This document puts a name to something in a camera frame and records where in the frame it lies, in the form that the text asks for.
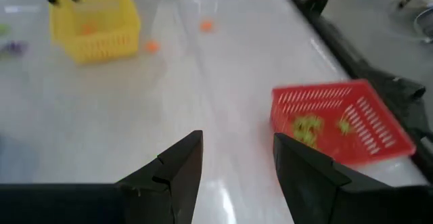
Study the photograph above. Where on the black frame hook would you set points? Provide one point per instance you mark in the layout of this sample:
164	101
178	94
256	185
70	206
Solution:
316	2

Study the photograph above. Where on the yellow slotted plastic basket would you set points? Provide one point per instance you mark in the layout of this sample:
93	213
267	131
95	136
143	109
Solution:
108	44

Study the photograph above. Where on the red slotted plastic basket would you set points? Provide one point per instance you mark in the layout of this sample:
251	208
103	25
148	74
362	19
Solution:
331	146

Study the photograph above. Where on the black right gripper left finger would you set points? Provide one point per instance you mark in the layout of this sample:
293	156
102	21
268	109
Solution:
169	190

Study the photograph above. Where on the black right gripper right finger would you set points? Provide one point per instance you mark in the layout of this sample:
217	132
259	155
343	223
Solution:
304	190

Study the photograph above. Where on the orange plastic spider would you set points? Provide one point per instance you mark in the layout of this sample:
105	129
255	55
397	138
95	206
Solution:
152	46
206	25
88	28

